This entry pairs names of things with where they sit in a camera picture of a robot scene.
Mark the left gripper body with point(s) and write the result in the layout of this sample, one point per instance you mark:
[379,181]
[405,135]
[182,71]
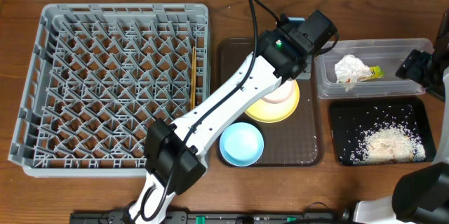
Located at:
[302,70]

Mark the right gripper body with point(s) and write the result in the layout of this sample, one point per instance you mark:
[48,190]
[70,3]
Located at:
[410,68]

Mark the yellow green snack wrapper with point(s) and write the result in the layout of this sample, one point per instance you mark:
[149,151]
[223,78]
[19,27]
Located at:
[375,73]

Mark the pink shallow bowl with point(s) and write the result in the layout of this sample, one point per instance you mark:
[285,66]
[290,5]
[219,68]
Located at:
[281,94]

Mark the white tissue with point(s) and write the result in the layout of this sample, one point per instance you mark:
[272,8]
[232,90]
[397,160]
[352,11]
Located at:
[349,70]

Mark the yellow round plate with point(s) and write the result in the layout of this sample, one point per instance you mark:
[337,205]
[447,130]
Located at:
[271,113]

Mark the wooden chopstick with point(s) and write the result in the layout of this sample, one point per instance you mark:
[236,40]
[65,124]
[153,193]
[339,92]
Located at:
[191,76]
[194,76]

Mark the light blue bowl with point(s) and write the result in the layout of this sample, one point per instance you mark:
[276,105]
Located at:
[241,144]

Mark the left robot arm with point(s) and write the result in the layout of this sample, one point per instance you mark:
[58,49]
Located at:
[175,152]

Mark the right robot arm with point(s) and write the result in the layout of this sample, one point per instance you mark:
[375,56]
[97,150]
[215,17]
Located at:
[420,196]

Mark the grey plastic dishwasher rack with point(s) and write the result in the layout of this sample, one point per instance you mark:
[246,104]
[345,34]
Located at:
[99,75]

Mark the clear plastic bin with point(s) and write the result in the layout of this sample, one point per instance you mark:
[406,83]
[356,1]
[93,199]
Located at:
[387,54]

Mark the black rectangular tray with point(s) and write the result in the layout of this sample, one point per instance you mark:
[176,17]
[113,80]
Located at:
[346,116]

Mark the spilled rice pile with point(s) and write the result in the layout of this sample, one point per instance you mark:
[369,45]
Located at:
[391,136]

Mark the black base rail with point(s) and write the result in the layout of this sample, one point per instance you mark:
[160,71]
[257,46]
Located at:
[181,217]

